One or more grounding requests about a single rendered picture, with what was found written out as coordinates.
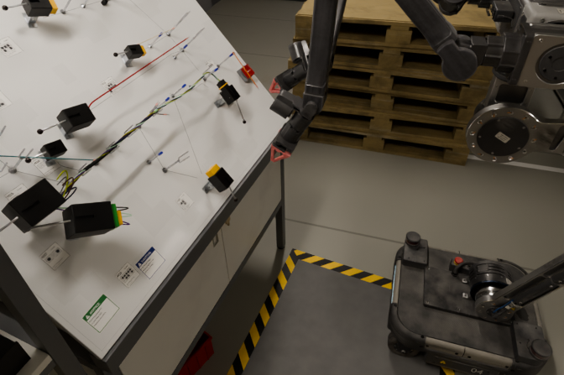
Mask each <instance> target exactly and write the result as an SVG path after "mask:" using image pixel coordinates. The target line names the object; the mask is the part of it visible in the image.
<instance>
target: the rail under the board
mask: <svg viewBox="0 0 564 375"><path fill-rule="evenodd" d="M273 141H274V140H273ZM273 141H272V142H273ZM272 142H271V143H270V145H269V146H268V147H267V148H266V149H265V150H264V152H263V153H262V155H261V156H260V157H259V158H258V160H257V161H256V163H255V164H254V165H253V167H252V168H251V169H250V170H249V172H247V174H246V175H245V176H244V178H243V179H242V180H241V182H240V183H239V184H238V186H237V187H236V188H235V190H234V191H233V194H234V195H235V197H236V198H238V201H234V200H233V199H234V197H233V195H232V194H231V195H230V196H229V197H228V198H227V199H226V201H225V202H224V203H223V205H222V206H221V207H220V209H219V210H218V211H217V213H216V214H215V215H214V217H213V218H212V219H211V220H210V221H209V222H208V224H207V225H206V227H205V228H204V229H203V230H202V232H201V233H200V235H199V236H198V237H197V238H196V240H195V241H194V242H193V243H192V244H191V246H190V247H189V248H188V250H187V251H186V252H185V254H184V255H183V256H182V258H181V259H180V260H179V262H178V263H177V264H176V265H175V266H174V267H173V269H172V270H171V271H170V273H169V274H168V275H167V277H166V278H165V279H164V281H163V282H162V283H161V285H160V286H159V287H158V288H157V289H156V290H155V292H154V293H153V294H152V296H151V297H150V298H149V300H148V301H147V302H146V304H145V305H144V307H143V308H142V309H141V310H140V311H139V312H138V314H137V315H136V316H135V317H134V319H133V320H132V322H131V323H130V324H129V325H128V327H127V328H126V329H125V331H124V332H123V333H122V335H120V337H119V338H118V339H117V341H116V342H115V343H114V344H113V346H112V347H111V349H110V350H109V351H108V352H107V354H106V355H105V357H104V358H103V359H102V360H99V359H97V358H96V357H95V356H93V355H92V354H91V353H89V355H90V357H91V359H92V360H93V361H94V363H95V364H96V366H97V367H99V368H101V369H102V370H104V371H106V372H109V373H111V374H114V373H115V372H116V370H117V369H118V367H119V366H120V364H121V363H122V362H123V360H124V359H125V357H126V356H127V355H128V354H129V353H130V351H131V350H132V348H133V347H134V345H135V344H136V343H137V341H138V340H139V338H140V337H141V336H142V334H143V333H144V332H145V331H146V329H147V328H148V327H149V325H150V324H151V322H152V321H153V319H154V318H155V316H156V315H157V314H158V313H159V312H160V310H161V309H162V308H163V306H164V305H165V303H166V302H167V300H168V299H169V298H170V296H171V295H172V294H173V293H174V292H175V290H176V288H177V287H178V286H179V284H180V283H181V281H182V280H183V279H184V277H185V276H186V275H187V274H188V272H189V271H190V270H191V268H192V267H193V265H194V264H195V263H196V261H197V259H198V258H199V257H200V256H201V255H202V253H203V252H204V251H205V249H206V248H207V246H208V245H209V243H210V242H211V241H212V239H213V238H214V237H215V236H216V234H217V233H218V232H219V230H220V229H221V227H222V226H223V224H224V223H225V222H226V220H227V219H228V217H229V216H230V215H231V214H232V212H233V211H234V210H235V208H236V207H237V206H238V204H239V203H240V201H241V200H242V198H243V197H244V196H245V195H246V194H247V192H248V191H249V189H250V188H251V187H252V185H253V183H254V182H255V181H256V179H257V178H258V177H259V176H260V175H261V173H262V172H263V170H264V169H265V167H266V166H267V165H268V163H269V162H270V158H271V144H272Z"/></svg>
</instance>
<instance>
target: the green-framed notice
mask: <svg viewBox="0 0 564 375"><path fill-rule="evenodd" d="M119 310H120V307H119V306H117V305H116V304H115V303H114V302H113V301H112V300H110V299H109V298H108V297H107V296H106V295H105V294H102V295H101V296H100V297H99V298H98V300H97V301H96V302H95V303H94V304H93V306H92V307H91V308H90V309H89V310H88V311H87V312H86V313H85V314H84V315H83V317H82V319H83V320H84V321H85V322H86V323H87V324H88V325H89V326H91V327H92V328H93V329H94V330H95V331H97V332H98V333H99V334H101V332H102V331H103V330H104V328H105V327H106V326H107V324H108V323H109V322H110V321H111V319H112V318H113V316H115V314H117V312H118V311H119Z"/></svg>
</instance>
